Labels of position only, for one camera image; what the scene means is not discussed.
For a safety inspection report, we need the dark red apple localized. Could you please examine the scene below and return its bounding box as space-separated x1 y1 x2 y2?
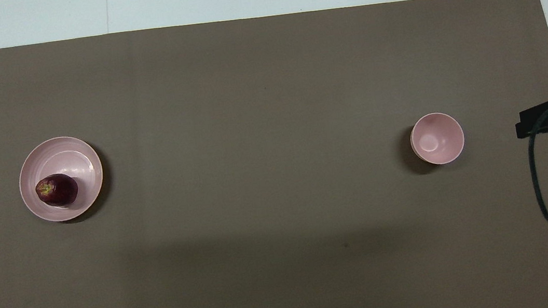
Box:
34 171 80 209

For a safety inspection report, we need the pink bowl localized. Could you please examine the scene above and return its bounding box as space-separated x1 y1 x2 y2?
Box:
407 109 468 168

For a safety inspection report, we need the pink plate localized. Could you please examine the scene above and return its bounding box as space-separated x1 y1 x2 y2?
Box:
15 132 109 226

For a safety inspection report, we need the brown table mat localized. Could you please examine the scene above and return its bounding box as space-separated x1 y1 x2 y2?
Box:
0 0 548 308

